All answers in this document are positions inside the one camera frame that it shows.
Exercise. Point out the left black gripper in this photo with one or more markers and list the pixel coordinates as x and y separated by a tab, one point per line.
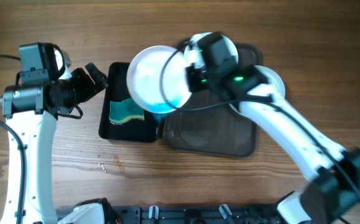
89	89

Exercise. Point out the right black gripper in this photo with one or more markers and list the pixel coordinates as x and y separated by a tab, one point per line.
194	85

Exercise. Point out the green yellow sponge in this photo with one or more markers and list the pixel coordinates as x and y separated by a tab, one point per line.
124	111

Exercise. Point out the white plate bottom stained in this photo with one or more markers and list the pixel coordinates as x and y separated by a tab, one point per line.
156	79

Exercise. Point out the white plate stained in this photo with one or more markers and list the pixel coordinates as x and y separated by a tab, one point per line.
277	81
232	49
156	79

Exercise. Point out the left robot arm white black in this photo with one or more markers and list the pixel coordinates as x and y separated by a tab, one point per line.
31	109

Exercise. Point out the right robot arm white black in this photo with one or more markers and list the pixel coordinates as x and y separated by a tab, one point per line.
332	172

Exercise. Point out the black rectangular water tray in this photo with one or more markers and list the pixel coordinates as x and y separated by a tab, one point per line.
133	130

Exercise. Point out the brown serving tray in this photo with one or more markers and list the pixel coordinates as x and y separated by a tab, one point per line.
220	131

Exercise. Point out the white plate top stained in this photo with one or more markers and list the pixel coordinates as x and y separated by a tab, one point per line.
232	49

